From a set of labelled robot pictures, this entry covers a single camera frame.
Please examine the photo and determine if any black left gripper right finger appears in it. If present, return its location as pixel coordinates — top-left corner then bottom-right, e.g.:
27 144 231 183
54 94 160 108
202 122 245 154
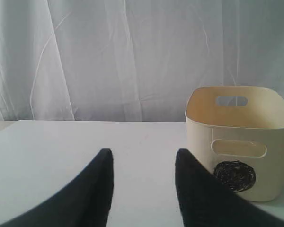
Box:
175 148 284 227

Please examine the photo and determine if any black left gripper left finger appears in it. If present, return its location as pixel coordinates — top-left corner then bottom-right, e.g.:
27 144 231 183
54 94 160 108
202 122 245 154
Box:
0 148 113 227

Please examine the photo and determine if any cream bin with circle mark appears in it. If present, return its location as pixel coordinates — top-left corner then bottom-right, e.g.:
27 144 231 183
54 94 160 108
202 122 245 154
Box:
185 86 284 201

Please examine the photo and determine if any white backdrop curtain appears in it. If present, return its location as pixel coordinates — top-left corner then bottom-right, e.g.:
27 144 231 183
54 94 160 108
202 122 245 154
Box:
0 0 284 122

